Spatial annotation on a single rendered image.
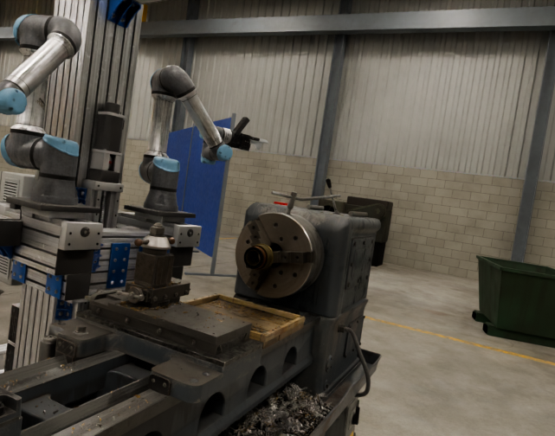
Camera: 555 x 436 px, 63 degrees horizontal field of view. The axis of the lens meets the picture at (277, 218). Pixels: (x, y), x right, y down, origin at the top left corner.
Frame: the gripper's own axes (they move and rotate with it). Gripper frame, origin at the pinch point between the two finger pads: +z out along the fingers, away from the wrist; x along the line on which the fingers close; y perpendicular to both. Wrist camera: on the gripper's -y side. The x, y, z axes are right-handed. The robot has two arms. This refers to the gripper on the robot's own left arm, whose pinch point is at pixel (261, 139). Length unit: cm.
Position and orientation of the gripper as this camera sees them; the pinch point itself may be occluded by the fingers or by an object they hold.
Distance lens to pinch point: 247.1
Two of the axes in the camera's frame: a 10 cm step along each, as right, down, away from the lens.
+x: 5.5, 2.6, -7.9
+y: -2.2, 9.6, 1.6
